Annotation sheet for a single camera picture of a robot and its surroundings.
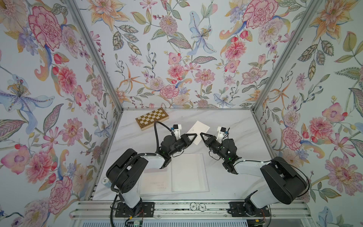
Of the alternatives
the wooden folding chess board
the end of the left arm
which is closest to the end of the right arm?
the end of the left arm

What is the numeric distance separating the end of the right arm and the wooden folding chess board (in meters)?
0.52

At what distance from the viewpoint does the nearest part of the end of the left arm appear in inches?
27.2

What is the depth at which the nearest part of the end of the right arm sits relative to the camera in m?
0.67

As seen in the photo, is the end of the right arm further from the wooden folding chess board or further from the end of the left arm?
the wooden folding chess board

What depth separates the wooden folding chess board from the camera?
109cm
